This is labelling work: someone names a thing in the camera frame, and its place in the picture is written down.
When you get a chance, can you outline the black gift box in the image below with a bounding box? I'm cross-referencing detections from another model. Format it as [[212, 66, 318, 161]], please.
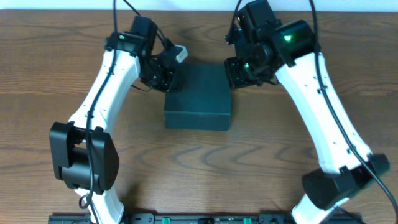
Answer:
[[164, 63, 232, 131]]

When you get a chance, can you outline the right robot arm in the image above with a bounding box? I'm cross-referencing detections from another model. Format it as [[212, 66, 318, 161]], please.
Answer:
[[225, 16, 390, 223]]

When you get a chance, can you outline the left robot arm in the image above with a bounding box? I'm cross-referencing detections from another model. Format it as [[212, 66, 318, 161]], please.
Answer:
[[49, 31, 188, 223]]

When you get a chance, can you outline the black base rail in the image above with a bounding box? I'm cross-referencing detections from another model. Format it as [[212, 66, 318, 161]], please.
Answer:
[[47, 213, 365, 224]]

